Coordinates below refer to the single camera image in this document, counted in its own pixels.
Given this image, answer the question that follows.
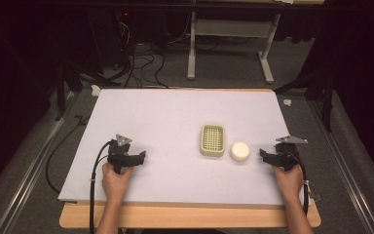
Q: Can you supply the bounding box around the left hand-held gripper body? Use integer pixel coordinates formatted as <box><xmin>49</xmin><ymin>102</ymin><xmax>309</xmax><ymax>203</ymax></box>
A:
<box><xmin>106</xmin><ymin>134</ymin><xmax>134</xmax><ymax>176</ymax></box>

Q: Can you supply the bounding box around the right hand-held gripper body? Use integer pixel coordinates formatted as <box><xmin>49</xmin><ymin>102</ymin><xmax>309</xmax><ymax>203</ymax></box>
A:
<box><xmin>273</xmin><ymin>135</ymin><xmax>309</xmax><ymax>173</ymax></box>

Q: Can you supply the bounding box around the person's left hand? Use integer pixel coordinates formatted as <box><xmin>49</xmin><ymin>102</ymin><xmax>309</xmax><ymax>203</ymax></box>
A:
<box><xmin>101</xmin><ymin>161</ymin><xmax>134</xmax><ymax>205</ymax></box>

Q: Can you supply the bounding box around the person's right hand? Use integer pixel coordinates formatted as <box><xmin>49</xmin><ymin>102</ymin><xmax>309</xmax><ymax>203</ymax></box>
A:
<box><xmin>273</xmin><ymin>163</ymin><xmax>305</xmax><ymax>203</ymax></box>

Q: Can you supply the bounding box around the round white soap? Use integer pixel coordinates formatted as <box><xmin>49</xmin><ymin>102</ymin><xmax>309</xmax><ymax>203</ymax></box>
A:
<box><xmin>229</xmin><ymin>141</ymin><xmax>251</xmax><ymax>163</ymax></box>

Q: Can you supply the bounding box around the white table mat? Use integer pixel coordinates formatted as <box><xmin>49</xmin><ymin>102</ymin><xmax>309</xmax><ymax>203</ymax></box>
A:
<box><xmin>57</xmin><ymin>88</ymin><xmax>307</xmax><ymax>207</ymax></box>

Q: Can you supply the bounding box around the pale green soap dish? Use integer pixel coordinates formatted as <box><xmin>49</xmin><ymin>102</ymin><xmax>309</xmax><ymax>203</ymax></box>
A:
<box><xmin>199</xmin><ymin>122</ymin><xmax>226</xmax><ymax>159</ymax></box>

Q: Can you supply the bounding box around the black metal stand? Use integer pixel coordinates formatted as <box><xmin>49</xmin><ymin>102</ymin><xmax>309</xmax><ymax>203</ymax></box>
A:
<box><xmin>273</xmin><ymin>69</ymin><xmax>336</xmax><ymax>134</ymax></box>

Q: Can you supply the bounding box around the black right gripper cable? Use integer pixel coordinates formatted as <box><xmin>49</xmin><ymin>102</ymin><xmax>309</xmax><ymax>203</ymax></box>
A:
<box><xmin>287</xmin><ymin>151</ymin><xmax>310</xmax><ymax>217</ymax></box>

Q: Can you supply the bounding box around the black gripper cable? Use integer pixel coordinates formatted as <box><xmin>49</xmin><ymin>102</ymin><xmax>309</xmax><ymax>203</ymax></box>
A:
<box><xmin>89</xmin><ymin>140</ymin><xmax>114</xmax><ymax>234</ymax></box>
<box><xmin>287</xmin><ymin>151</ymin><xmax>310</xmax><ymax>217</ymax></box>

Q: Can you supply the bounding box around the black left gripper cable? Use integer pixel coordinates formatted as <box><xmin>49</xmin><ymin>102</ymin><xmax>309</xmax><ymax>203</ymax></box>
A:
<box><xmin>89</xmin><ymin>140</ymin><xmax>114</xmax><ymax>234</ymax></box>

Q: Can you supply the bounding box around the metal floor rail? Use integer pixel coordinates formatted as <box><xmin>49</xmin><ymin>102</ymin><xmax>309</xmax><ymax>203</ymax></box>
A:
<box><xmin>0</xmin><ymin>92</ymin><xmax>80</xmax><ymax>234</ymax></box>
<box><xmin>307</xmin><ymin>98</ymin><xmax>374</xmax><ymax>234</ymax></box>

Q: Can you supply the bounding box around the thin black floor cable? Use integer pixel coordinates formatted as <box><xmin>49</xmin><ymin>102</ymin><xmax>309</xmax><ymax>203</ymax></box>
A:
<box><xmin>45</xmin><ymin>114</ymin><xmax>92</xmax><ymax>195</ymax></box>

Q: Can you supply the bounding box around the tangle of black floor cables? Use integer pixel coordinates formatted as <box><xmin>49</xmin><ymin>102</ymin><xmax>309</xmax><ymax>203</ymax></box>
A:
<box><xmin>109</xmin><ymin>19</ymin><xmax>170</xmax><ymax>90</ymax></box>

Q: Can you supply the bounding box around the white metal desk frame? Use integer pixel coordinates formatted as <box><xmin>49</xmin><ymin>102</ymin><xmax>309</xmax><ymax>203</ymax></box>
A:
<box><xmin>186</xmin><ymin>11</ymin><xmax>282</xmax><ymax>85</ymax></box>

